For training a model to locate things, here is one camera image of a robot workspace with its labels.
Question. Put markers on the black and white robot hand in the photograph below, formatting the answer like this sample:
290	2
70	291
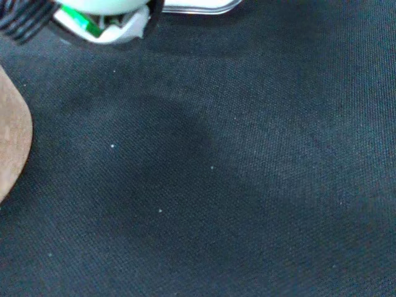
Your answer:
117	29

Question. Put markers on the black bench cloth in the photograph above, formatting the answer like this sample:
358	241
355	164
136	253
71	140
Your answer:
216	170

